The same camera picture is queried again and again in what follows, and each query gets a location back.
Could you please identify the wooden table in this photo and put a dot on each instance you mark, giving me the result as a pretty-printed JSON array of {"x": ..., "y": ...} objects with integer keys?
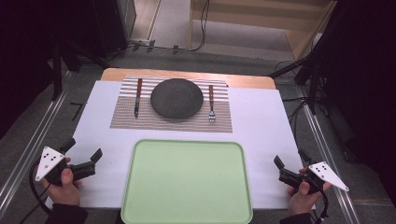
[{"x": 249, "y": 81}]

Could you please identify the striped woven placemat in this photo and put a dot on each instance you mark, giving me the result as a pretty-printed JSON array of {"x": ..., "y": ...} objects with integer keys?
[{"x": 174, "y": 124}]

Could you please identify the white table cover sheet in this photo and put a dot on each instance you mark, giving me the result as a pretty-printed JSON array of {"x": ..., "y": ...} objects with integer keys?
[{"x": 261, "y": 124}]

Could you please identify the light wooden shelf unit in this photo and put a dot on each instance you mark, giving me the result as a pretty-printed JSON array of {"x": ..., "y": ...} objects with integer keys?
[{"x": 249, "y": 18}]

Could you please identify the light green tray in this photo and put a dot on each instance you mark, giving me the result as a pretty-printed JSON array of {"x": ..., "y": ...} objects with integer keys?
[{"x": 186, "y": 183}]

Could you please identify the black cabinet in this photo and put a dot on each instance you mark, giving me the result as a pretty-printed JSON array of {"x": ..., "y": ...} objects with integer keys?
[{"x": 109, "y": 25}]

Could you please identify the metal floor rail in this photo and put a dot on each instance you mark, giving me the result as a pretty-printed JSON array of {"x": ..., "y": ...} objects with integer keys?
[
  {"x": 330, "y": 161},
  {"x": 28, "y": 155}
]

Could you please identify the person's right hand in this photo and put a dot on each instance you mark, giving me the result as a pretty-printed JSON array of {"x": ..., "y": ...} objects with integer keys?
[{"x": 300, "y": 200}]

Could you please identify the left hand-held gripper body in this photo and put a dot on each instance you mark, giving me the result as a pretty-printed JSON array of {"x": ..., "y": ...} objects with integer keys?
[{"x": 49, "y": 160}]

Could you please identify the black tripod stand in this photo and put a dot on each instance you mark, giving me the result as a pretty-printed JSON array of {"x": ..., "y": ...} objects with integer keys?
[{"x": 313, "y": 81}]

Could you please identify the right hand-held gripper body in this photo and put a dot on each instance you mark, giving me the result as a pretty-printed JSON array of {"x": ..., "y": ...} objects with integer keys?
[{"x": 327, "y": 174}]

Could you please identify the dark grey round plate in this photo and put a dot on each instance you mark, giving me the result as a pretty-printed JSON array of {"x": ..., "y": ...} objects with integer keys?
[{"x": 176, "y": 99}]

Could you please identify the black metal stand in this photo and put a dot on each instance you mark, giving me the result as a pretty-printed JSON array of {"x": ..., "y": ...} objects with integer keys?
[{"x": 57, "y": 71}]

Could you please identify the person's left hand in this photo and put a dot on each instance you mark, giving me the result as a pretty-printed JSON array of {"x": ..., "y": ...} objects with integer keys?
[{"x": 65, "y": 193}]

